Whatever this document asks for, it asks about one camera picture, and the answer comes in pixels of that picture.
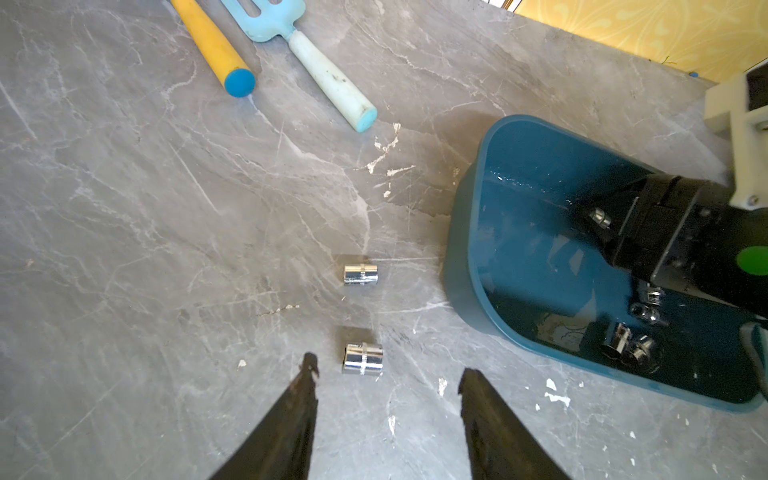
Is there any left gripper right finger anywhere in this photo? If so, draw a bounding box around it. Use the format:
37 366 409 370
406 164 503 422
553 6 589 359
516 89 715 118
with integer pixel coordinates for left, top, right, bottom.
458 368 568 479

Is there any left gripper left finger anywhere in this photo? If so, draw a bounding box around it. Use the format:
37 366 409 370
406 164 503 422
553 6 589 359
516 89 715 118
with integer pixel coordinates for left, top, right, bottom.
212 352 319 479

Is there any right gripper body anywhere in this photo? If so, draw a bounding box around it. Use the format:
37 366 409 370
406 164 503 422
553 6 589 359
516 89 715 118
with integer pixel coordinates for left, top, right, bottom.
578 174 767 317

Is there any chrome socket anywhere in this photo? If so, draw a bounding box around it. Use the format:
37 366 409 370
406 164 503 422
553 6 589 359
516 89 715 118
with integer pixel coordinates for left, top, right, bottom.
636 281 665 307
621 335 658 370
600 321 632 360
342 342 384 376
589 207 612 230
629 302 668 327
343 263 379 285

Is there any teal storage box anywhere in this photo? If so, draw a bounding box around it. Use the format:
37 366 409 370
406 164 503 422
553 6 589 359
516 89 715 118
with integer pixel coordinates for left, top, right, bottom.
443 115 764 413

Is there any chrome socket in box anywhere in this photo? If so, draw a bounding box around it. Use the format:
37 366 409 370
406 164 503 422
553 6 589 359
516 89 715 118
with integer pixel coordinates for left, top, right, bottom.
621 335 658 370
629 302 668 327
589 207 612 230
600 321 632 360
636 281 665 307

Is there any light blue toy fork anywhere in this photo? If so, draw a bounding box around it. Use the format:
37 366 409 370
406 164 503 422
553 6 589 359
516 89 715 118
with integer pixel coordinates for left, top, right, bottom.
222 0 378 133

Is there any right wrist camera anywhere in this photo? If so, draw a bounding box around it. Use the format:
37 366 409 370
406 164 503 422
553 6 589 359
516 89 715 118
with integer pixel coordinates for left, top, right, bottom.
704 61 767 211

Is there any blue toy shovel yellow handle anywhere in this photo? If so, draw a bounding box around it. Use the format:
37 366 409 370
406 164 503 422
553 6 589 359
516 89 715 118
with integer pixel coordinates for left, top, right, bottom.
170 0 256 98

